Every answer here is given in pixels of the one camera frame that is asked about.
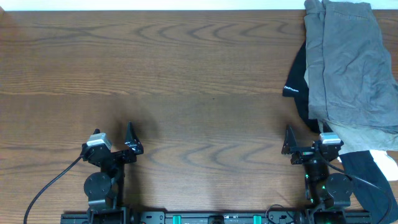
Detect grey shorts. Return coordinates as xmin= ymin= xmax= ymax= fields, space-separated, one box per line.
xmin=304 ymin=1 xmax=397 ymax=131

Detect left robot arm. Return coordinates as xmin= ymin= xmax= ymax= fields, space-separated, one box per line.
xmin=80 ymin=122 xmax=144 ymax=223

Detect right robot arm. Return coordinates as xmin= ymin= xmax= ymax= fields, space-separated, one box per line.
xmin=281 ymin=125 xmax=353 ymax=223

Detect khaki shorts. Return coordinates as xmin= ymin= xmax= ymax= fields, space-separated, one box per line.
xmin=303 ymin=68 xmax=398 ymax=156

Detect black garment with logo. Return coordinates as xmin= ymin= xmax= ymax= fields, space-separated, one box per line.
xmin=282 ymin=41 xmax=320 ymax=134

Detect dark navy garment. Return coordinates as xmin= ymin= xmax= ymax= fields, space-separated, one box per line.
xmin=343 ymin=166 xmax=397 ymax=223

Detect white garment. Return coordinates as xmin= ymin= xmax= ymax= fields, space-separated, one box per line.
xmin=338 ymin=150 xmax=397 ymax=181

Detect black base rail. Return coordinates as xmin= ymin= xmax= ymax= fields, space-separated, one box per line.
xmin=60 ymin=210 xmax=373 ymax=224

